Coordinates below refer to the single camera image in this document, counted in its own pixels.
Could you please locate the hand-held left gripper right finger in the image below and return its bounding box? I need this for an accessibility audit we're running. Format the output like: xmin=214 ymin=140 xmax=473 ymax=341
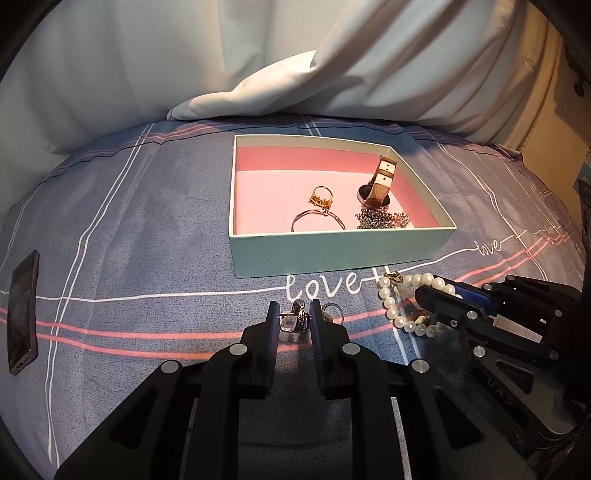
xmin=308 ymin=299 xmax=550 ymax=480

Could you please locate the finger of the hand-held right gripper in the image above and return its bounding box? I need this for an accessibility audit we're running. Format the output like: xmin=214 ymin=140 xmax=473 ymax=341
xmin=414 ymin=285 xmax=560 ymax=366
xmin=443 ymin=275 xmax=583 ymax=326

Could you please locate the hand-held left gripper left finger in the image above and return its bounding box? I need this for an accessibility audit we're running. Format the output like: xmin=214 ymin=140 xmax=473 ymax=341
xmin=54 ymin=301 xmax=282 ymax=480

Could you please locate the chunky silver ring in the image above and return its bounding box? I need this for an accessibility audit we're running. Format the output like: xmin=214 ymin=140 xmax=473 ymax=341
xmin=279 ymin=300 xmax=309 ymax=334

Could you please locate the thin silver ring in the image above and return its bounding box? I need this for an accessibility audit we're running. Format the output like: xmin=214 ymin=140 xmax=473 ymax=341
xmin=321 ymin=302 xmax=345 ymax=326

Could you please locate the white pearl bracelet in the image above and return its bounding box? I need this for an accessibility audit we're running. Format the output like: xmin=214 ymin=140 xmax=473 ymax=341
xmin=378 ymin=272 xmax=458 ymax=337

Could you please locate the pale green box pink lining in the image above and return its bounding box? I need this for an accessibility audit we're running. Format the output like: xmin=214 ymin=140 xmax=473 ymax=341
xmin=228 ymin=134 xmax=458 ymax=278

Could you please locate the sparkly silver chain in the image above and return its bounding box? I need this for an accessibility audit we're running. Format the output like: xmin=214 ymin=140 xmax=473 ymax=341
xmin=355 ymin=209 xmax=410 ymax=230

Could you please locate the silver bangle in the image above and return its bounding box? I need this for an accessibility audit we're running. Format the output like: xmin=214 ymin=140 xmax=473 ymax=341
xmin=291 ymin=208 xmax=346 ymax=232

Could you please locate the wristwatch with beige strap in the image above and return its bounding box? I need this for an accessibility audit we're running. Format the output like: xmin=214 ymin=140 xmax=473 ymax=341
xmin=355 ymin=156 xmax=398 ymax=211

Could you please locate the gold ring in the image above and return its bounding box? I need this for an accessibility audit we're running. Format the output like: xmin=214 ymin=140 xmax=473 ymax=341
xmin=308 ymin=185 xmax=334 ymax=209

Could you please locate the black smartphone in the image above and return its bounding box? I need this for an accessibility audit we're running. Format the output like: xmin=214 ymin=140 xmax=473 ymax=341
xmin=8 ymin=250 xmax=40 ymax=374

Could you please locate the white curtain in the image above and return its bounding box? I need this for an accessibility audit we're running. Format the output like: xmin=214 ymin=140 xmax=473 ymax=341
xmin=0 ymin=0 xmax=571 ymax=155

